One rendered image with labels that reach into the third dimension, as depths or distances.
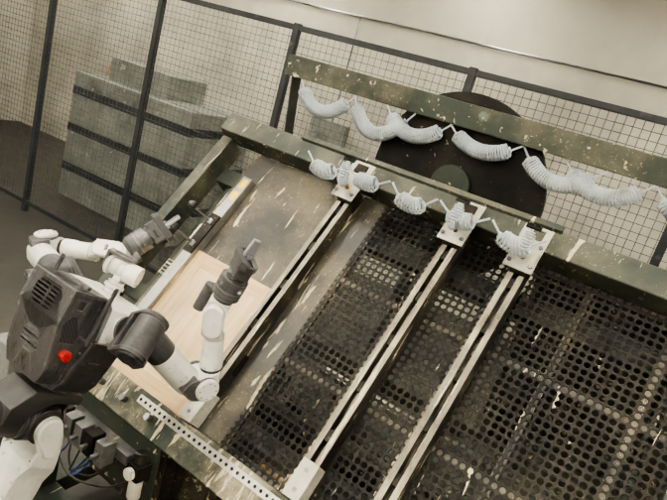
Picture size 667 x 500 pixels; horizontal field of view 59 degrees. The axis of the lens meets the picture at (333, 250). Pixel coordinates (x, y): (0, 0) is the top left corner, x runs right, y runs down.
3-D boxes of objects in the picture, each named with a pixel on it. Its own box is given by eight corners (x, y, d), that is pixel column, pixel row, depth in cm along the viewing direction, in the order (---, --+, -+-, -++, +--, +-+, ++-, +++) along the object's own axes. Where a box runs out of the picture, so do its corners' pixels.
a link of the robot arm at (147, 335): (160, 374, 171) (134, 346, 162) (138, 371, 175) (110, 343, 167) (180, 341, 178) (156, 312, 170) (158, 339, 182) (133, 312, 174)
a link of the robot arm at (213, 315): (224, 309, 176) (219, 347, 181) (231, 296, 185) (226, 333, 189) (202, 305, 176) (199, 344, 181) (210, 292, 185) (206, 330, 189)
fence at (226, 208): (102, 358, 234) (96, 354, 231) (247, 182, 265) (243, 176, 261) (110, 363, 232) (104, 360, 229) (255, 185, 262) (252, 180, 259)
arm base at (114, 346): (152, 375, 169) (132, 352, 161) (118, 369, 174) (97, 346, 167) (178, 332, 178) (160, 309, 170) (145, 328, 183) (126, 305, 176)
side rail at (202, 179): (74, 336, 251) (58, 325, 242) (232, 150, 286) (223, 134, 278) (82, 342, 248) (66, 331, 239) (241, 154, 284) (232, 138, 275)
